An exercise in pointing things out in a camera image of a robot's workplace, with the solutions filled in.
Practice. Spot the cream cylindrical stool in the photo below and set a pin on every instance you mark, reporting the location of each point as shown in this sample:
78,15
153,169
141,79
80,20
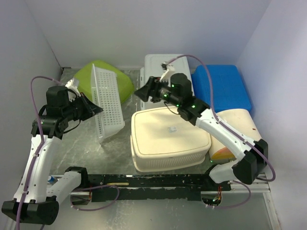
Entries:
242,121

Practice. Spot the wooden pencil on base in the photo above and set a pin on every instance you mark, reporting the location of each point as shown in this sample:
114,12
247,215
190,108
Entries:
119,184

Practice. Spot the white basket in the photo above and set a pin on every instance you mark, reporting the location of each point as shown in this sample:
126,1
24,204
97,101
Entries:
105,94

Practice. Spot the large white plastic container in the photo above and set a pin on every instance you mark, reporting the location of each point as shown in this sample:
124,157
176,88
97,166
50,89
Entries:
152,67

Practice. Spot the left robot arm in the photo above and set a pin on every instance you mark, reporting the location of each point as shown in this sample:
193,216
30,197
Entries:
34,202

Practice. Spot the blue capacitor on rail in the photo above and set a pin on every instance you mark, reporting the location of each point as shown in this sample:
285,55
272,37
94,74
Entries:
51,179

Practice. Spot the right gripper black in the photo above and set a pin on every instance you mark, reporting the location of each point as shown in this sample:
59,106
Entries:
144,92

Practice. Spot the green basket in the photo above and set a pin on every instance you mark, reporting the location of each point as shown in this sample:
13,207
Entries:
125,85

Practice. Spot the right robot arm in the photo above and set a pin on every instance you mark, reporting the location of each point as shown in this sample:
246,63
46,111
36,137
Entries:
251,155

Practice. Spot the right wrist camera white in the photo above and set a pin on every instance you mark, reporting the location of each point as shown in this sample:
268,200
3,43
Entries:
169,70

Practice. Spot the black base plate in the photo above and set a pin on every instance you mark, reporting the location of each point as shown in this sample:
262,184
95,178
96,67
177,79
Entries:
151,186

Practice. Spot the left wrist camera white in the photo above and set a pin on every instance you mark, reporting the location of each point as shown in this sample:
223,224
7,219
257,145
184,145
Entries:
72,84

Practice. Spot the blue plastic container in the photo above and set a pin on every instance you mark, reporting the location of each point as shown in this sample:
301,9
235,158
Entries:
229,91

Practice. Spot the cream perforated laundry basket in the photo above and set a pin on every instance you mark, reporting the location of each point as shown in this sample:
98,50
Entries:
161,141

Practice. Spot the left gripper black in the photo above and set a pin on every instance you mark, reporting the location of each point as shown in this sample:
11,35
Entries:
93,109

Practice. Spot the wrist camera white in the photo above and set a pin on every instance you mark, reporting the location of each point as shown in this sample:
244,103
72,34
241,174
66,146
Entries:
169,70
72,84

